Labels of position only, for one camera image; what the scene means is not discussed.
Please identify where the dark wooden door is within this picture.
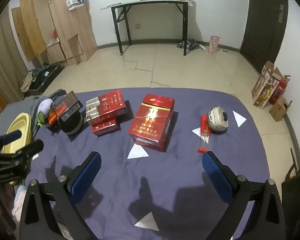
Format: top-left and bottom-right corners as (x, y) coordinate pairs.
(240, 0), (289, 74)

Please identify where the light blue towel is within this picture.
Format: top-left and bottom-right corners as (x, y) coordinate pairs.
(11, 184), (28, 220)

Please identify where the red fire extinguisher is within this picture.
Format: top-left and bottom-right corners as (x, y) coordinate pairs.
(268, 74), (292, 105)

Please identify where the wooden wardrobe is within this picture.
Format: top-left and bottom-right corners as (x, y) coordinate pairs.
(11, 0), (98, 67)

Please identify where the red and clear lighter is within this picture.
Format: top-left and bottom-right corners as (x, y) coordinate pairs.
(197, 114), (212, 153)

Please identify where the pile of colourful packets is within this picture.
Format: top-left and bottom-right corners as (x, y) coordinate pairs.
(46, 30), (62, 47)

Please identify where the round silver jar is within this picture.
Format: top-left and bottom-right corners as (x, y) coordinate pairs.
(206, 107), (230, 132)

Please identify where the small red cigarette pack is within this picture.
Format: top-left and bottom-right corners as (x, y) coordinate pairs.
(91, 119), (120, 137)

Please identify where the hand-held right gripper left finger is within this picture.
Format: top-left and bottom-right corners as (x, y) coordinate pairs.
(19, 151), (102, 240)

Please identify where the small brown cardboard box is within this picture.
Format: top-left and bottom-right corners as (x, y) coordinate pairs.
(269, 96), (293, 122)

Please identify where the printed cardboard box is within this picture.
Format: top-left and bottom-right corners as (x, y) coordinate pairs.
(251, 61), (283, 109)

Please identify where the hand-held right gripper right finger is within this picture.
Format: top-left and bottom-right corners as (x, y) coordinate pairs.
(202, 151), (286, 240)

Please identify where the black suitcase with clothes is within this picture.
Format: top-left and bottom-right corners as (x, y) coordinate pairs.
(21, 64), (65, 97)

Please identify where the red and silver cigarette pack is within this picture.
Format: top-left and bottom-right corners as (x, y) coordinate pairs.
(86, 89), (127, 126)

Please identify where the white and green cloth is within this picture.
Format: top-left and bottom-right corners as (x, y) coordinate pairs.
(37, 99), (55, 127)

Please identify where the beige curtain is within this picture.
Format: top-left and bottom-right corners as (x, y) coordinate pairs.
(0, 5), (30, 113)

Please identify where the black striped sponge block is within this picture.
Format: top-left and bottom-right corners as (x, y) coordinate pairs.
(59, 111), (85, 136)

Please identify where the large red cigarette carton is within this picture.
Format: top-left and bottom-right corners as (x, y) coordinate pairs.
(127, 94), (175, 152)

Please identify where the dark brown cigarette pack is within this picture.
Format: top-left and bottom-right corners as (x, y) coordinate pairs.
(55, 92), (82, 120)

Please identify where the grey cloth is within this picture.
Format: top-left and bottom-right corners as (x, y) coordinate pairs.
(0, 89), (68, 135)

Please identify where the yellow plastic basin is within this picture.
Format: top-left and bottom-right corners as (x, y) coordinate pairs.
(2, 113), (33, 154)

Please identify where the pink plastic package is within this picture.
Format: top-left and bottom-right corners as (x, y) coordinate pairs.
(208, 35), (221, 54)

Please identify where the black folding table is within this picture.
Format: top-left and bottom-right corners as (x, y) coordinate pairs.
(101, 0), (197, 56)

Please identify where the pile of dark clothes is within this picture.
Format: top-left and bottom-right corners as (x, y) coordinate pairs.
(176, 39), (203, 50)

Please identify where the black bag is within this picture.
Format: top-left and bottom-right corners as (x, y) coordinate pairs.
(281, 149), (300, 240)

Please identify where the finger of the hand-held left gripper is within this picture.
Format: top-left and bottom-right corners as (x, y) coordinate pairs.
(0, 129), (23, 146)
(5, 139), (44, 159)

